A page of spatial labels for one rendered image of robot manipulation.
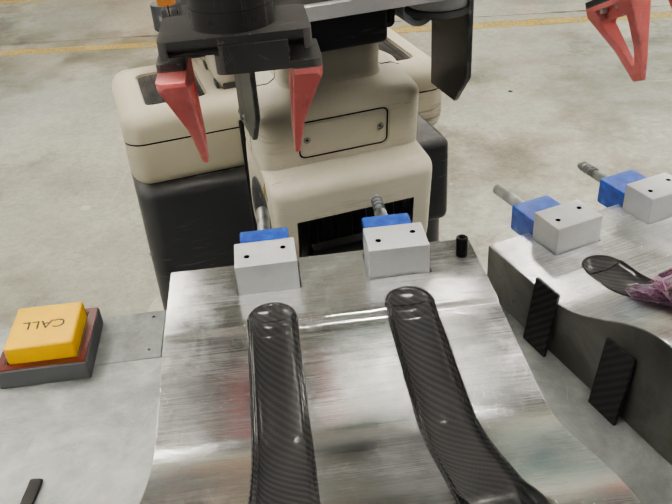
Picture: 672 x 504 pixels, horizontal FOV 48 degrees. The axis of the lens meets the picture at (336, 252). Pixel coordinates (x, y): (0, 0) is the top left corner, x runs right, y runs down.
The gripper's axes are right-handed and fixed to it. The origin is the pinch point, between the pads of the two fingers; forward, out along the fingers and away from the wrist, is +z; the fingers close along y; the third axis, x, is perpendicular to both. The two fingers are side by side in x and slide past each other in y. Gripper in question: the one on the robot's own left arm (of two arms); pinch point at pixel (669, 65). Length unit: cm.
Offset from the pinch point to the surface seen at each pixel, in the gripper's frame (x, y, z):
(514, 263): 2.0, -17.6, 14.7
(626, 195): 4.8, -3.0, 11.5
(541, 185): 167, 82, 28
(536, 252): 2.7, -14.8, 14.3
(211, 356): -4.2, -46.1, 14.3
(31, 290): 174, -82, 25
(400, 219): 3.4, -27.0, 8.5
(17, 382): 11, -62, 16
